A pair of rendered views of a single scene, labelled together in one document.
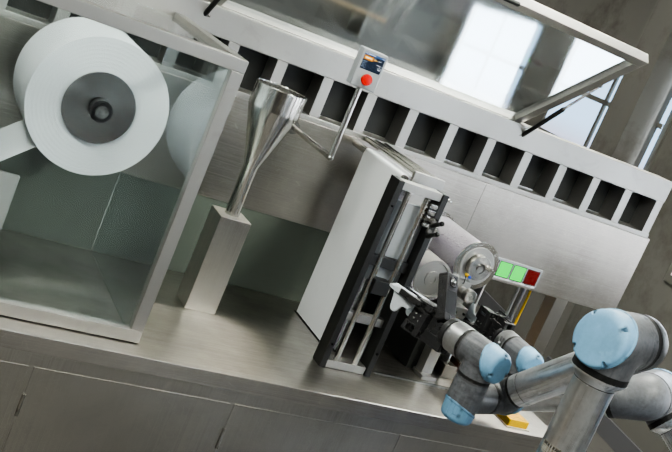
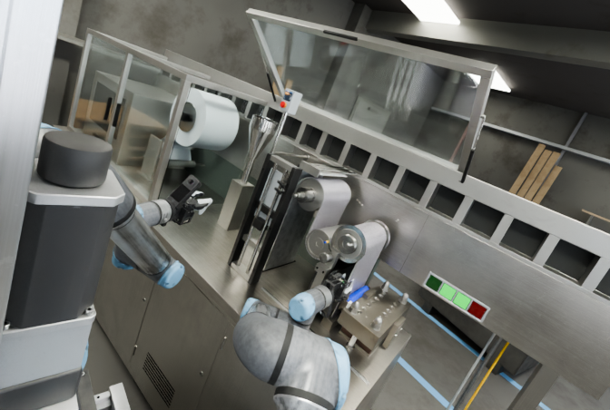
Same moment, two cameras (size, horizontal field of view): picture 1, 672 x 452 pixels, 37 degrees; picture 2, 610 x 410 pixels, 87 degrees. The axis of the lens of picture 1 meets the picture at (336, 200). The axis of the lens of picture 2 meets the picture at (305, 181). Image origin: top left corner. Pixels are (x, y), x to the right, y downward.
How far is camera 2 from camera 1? 2.48 m
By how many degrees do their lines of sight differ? 59
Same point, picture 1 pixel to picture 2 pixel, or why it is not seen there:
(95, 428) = not seen: hidden behind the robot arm
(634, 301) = not seen: outside the picture
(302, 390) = (181, 256)
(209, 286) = (225, 214)
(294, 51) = (309, 117)
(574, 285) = (533, 339)
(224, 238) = (232, 190)
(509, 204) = (450, 236)
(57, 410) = not seen: hidden behind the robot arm
